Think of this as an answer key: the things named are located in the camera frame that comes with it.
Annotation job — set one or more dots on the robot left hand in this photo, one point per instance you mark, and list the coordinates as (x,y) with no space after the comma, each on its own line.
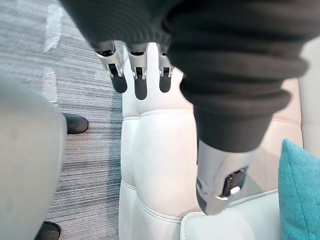
(225,62)

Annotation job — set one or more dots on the white leather sofa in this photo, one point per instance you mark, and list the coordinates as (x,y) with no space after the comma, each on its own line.
(160,155)

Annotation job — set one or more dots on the teal textured cushion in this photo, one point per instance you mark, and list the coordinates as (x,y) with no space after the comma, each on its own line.
(300,192)

